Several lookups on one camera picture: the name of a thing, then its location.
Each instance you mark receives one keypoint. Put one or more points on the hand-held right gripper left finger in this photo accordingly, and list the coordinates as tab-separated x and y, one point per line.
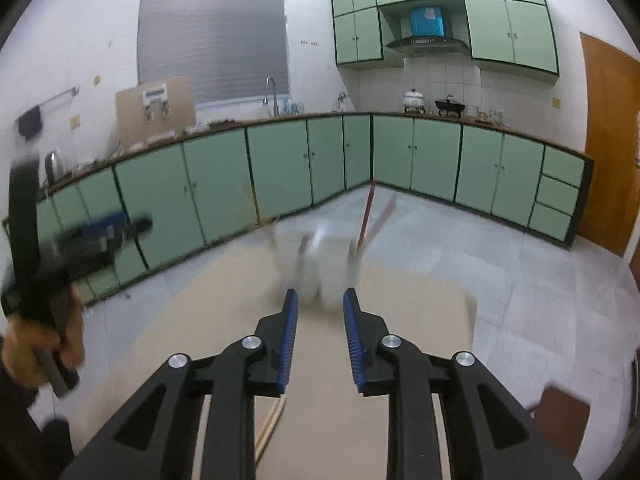
290	340

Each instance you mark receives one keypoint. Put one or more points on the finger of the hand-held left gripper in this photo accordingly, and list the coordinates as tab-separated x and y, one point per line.
107	224
90	257

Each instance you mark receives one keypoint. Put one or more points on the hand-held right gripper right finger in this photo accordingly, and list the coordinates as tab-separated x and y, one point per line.
352	340

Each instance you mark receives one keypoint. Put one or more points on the plain wooden chopstick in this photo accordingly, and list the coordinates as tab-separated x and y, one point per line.
267	435
277	415

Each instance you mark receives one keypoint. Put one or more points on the translucent white utensil holder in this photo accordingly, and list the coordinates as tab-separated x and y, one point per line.
325	265

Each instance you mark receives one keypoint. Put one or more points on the red patterned chopstick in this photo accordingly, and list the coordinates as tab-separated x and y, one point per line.
366	215

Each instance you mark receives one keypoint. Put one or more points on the person's left forearm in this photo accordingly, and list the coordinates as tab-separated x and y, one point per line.
15	410

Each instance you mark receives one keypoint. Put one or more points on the beige tablecloth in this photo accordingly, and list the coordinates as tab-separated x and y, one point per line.
320	410

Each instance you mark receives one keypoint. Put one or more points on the steel electric kettle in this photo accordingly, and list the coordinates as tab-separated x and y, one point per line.
52	165

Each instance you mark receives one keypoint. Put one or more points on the green lower kitchen cabinets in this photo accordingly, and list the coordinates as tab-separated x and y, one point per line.
215	185

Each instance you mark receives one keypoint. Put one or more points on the green kitchen cabinets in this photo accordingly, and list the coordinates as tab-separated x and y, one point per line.
215	185
500	30

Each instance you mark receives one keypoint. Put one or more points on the brown water dispenser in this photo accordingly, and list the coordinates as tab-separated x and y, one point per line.
130	110

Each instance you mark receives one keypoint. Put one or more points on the dark hanging towel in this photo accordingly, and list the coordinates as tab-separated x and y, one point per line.
30	121

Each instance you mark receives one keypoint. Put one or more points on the steel kitchen faucet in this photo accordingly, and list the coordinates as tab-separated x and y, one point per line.
275	105

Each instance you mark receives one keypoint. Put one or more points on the grey window blind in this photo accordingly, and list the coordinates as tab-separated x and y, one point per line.
215	40

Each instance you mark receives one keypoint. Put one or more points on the brown wooden stool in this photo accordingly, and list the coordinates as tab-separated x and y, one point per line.
562	415

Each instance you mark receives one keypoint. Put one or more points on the white bottle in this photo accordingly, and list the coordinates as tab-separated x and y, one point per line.
342	102

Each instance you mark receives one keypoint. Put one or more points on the white lidded pot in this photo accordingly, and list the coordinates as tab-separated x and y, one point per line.
414	101

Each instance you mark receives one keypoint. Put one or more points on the black wok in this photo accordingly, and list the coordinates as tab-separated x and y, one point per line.
449	106

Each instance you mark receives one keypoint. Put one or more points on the stacked white bowls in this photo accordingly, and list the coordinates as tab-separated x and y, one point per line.
472	112

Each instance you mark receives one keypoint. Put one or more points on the glass jar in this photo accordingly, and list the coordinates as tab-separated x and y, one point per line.
495	116

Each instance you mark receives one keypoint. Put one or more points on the range hood with blue sticker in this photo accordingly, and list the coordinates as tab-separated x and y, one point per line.
425	42

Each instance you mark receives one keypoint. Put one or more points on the brown wooden door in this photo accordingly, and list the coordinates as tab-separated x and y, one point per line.
610	150

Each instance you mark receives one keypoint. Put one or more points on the green upper kitchen cabinets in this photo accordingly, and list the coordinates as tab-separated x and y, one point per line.
500	30

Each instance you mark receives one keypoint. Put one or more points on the metal towel rail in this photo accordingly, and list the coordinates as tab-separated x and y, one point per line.
65	94

